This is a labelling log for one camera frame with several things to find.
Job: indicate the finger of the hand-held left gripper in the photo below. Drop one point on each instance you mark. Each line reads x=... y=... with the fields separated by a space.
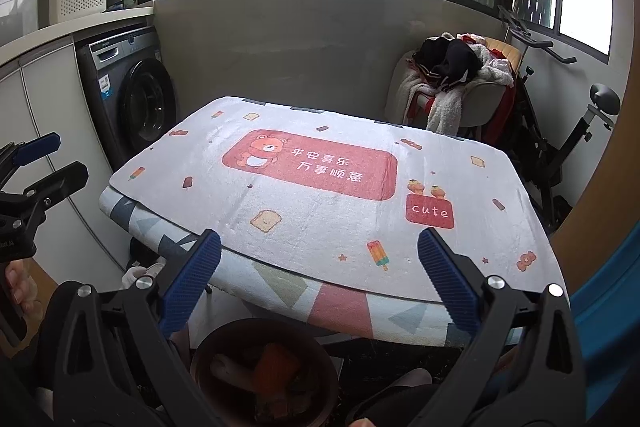
x=60 y=179
x=37 y=148

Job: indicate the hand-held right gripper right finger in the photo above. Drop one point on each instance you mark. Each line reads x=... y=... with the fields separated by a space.
x=447 y=282

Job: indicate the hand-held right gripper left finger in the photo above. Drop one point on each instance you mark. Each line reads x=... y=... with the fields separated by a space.
x=192 y=282

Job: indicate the brown round bin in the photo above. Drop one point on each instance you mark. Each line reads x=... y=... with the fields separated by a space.
x=325 y=382

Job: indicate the person's left hand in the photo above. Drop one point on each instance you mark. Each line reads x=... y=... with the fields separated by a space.
x=25 y=289

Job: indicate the pale slipper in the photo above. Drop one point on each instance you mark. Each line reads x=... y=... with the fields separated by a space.
x=142 y=274

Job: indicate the grey washing machine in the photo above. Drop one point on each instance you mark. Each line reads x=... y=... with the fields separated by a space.
x=120 y=97

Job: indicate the bear printed white mat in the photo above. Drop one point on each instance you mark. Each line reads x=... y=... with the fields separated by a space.
x=320 y=217

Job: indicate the black exercise bike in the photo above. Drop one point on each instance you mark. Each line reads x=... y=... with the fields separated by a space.
x=550 y=157

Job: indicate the blue curtain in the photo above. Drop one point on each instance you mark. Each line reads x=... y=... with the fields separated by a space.
x=610 y=332

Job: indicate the white fleece garment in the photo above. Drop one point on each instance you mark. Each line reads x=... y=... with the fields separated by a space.
x=445 y=109

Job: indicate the beige chair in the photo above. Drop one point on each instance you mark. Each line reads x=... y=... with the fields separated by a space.
x=487 y=102

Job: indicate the black garment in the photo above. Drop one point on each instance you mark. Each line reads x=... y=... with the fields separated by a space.
x=450 y=62

